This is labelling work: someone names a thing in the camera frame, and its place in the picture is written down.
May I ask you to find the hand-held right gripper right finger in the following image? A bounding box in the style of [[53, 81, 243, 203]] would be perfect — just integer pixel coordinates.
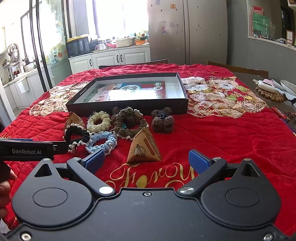
[[178, 149, 266, 197]]

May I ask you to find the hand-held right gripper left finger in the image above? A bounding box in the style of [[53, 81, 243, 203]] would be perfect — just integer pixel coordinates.
[[30, 148, 116, 198]]

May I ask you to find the light blue knitted scrunchie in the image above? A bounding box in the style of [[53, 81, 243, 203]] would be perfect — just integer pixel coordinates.
[[85, 132, 118, 155]]

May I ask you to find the black white-edged scrunchie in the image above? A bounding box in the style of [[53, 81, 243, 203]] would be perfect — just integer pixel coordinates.
[[63, 123, 90, 153]]

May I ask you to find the brown triangular packet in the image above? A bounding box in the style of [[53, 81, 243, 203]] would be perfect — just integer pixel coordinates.
[[65, 112, 85, 130], [127, 127, 162, 163]]

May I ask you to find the cream knitted scrunchie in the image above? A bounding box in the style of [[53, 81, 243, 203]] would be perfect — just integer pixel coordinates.
[[87, 111, 112, 134]]

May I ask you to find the brown knitted scrunchie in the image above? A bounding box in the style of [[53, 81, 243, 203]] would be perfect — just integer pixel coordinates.
[[114, 107, 149, 140]]

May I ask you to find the brown fuzzy hair clip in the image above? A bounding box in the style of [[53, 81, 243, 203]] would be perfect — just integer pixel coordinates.
[[111, 106, 122, 122], [151, 108, 174, 133]]

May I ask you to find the black cardboard box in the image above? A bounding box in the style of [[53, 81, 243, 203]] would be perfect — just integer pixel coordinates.
[[65, 72, 189, 117]]

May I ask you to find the person's left hand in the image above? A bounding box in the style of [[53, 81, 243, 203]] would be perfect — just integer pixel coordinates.
[[0, 168, 18, 219]]

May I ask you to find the red printed blanket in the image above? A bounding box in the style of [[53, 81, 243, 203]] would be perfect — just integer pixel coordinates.
[[0, 64, 296, 232]]

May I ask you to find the white hanging bin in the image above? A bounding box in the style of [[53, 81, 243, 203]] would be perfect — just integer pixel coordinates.
[[16, 77, 30, 92]]

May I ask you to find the printed picture sheet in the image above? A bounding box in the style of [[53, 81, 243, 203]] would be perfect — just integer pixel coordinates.
[[81, 81, 167, 103]]

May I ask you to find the metal bowls rack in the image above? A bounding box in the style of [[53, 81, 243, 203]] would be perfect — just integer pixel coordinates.
[[7, 43, 21, 63]]

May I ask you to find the white kitchen cabinet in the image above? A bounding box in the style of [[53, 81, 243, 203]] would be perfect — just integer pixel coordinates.
[[68, 45, 151, 75]]

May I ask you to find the black microwave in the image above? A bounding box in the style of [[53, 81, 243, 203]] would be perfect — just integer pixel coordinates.
[[66, 37, 90, 58]]

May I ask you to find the short wooden chair back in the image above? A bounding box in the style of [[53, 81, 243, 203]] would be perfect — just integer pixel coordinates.
[[206, 60, 269, 78]]

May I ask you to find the brown beaded trivet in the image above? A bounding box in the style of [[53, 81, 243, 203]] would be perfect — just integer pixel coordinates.
[[255, 86, 285, 102]]

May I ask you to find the long wooden chair back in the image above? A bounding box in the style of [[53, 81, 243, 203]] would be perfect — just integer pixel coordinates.
[[98, 59, 168, 69]]

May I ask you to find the white plate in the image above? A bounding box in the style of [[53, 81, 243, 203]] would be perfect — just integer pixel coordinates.
[[280, 80, 296, 94]]

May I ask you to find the white plastic basin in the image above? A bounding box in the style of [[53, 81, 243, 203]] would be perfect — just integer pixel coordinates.
[[115, 37, 134, 48]]

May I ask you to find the grey refrigerator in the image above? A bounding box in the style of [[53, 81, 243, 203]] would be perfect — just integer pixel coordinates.
[[147, 0, 228, 66]]

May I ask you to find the green poster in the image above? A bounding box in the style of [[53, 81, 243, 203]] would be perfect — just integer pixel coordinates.
[[252, 11, 271, 39]]

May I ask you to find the clear drinking glasses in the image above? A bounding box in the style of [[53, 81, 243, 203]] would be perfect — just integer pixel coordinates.
[[269, 21, 277, 39]]

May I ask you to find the small brown framed card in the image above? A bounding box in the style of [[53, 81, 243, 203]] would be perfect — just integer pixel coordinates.
[[286, 30, 296, 46]]

